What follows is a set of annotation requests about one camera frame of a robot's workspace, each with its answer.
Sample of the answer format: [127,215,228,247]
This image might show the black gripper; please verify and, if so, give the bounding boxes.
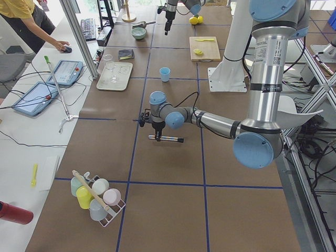
[157,5,176,35]
[139,111,165,141]

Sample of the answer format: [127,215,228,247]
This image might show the lemon slice stack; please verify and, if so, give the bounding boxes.
[193,48,203,55]

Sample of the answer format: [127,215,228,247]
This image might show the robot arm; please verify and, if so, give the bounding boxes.
[157,0,207,36]
[138,1,310,169]

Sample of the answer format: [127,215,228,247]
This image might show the yellow lemon left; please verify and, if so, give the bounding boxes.
[189,16,198,25]

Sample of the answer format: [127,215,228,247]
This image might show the yellow lemon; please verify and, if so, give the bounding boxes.
[197,16,203,24]
[189,16,198,25]

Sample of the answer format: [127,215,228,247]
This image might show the yellow lemon right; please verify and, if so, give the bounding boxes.
[197,16,203,24]

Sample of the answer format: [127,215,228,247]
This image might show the wooden cup tree stand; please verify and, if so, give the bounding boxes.
[121,0,137,23]

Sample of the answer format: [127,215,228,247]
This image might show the blue plastic cup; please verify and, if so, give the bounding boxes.
[159,67,171,82]

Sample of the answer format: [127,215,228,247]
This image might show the white plastic cup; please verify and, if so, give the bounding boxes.
[92,178,109,195]

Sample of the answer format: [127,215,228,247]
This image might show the pink plastic cup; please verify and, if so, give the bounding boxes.
[103,188,121,206]

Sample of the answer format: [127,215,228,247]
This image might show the green plastic cup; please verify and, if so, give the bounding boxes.
[70,176,82,197]

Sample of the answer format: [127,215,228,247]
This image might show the yellow plastic cup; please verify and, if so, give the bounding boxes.
[76,186,94,209]

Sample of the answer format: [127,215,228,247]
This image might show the grey plastic cup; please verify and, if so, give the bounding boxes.
[89,199,108,221]

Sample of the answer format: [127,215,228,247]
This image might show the person hand on mouse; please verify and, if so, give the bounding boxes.
[53,40,70,51]

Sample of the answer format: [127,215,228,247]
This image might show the steel ice scoop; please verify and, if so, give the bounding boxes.
[132,21,156,29]

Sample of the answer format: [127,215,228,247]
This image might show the green bowl of ice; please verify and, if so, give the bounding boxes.
[131,27,147,40]

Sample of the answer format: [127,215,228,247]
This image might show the wooden cutting board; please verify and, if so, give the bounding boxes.
[189,36,221,61]

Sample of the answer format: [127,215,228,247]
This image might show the yellow plastic knife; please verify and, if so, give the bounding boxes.
[195,38,215,42]

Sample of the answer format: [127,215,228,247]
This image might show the grey folded cloth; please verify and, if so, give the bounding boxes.
[118,49,134,60]

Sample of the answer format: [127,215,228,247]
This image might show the wine glass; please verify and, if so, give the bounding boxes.
[103,54,118,82]

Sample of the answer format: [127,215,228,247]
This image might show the cream bear tray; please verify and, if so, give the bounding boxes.
[96,62,133,91]

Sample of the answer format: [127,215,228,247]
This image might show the black keyboard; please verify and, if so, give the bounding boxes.
[80,18,96,41]

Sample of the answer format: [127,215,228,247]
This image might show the reacher grabber tool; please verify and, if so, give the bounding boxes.
[44,56,79,133]

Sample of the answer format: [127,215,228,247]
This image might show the black computer mouse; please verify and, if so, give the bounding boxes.
[62,46,72,53]

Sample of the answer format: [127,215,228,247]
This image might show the far teach pendant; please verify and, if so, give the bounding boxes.
[53,60,83,87]

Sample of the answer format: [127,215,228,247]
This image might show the teach pendant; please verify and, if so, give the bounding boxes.
[12,82,58,117]
[53,60,83,87]

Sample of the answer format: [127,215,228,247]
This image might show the near teach pendant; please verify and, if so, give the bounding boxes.
[12,82,58,117]

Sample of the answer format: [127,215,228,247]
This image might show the person in yellow shirt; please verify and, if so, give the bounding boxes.
[1,1,57,53]

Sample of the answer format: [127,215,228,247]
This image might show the yellow plastic spoon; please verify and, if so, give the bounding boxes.
[30,164,38,187]

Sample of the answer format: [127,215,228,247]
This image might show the red bottle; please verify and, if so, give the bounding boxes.
[1,202,34,225]

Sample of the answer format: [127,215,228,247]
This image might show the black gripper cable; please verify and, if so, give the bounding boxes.
[172,91,204,127]

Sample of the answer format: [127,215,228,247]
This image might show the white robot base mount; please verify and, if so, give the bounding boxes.
[208,0,253,92]

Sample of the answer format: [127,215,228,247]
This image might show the wooden rack handle rod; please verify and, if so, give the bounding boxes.
[72,170,109,211]

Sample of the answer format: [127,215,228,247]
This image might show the aluminium frame post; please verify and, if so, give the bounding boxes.
[60,0,98,80]

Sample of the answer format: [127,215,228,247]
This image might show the white wire cup rack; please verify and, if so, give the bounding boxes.
[81,172,125,227]

